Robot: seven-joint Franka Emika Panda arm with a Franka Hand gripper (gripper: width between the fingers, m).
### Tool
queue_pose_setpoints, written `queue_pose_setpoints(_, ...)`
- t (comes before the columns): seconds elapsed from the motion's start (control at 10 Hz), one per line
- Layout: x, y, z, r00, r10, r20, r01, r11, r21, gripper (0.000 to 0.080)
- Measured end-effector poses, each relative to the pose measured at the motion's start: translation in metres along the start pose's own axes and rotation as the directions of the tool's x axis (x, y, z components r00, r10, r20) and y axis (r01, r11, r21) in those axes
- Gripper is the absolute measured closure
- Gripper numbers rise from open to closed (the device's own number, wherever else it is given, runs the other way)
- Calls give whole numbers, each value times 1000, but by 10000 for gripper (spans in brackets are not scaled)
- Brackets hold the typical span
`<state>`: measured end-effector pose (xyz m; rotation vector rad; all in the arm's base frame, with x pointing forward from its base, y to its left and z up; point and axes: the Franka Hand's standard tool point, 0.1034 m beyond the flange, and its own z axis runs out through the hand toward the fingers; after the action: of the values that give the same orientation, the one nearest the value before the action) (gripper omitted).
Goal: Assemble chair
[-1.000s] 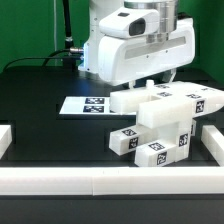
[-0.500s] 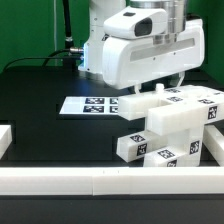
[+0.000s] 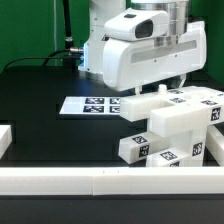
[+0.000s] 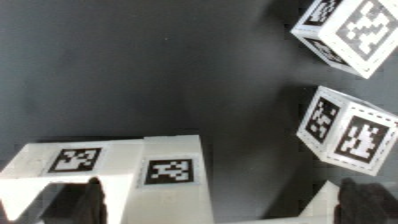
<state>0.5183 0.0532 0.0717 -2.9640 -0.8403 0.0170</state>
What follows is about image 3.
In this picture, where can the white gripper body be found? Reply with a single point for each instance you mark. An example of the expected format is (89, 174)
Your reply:
(134, 55)

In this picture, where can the white chair back frame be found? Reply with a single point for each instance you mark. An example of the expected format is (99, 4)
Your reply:
(171, 112)

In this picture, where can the white chair seat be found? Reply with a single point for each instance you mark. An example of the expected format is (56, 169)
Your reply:
(189, 147)

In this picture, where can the white marker base plate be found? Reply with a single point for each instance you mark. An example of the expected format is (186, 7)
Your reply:
(91, 106)

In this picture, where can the white right wall rail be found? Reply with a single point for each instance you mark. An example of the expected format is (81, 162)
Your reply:
(215, 144)

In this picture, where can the white front wall rail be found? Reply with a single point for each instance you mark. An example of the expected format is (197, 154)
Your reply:
(111, 181)

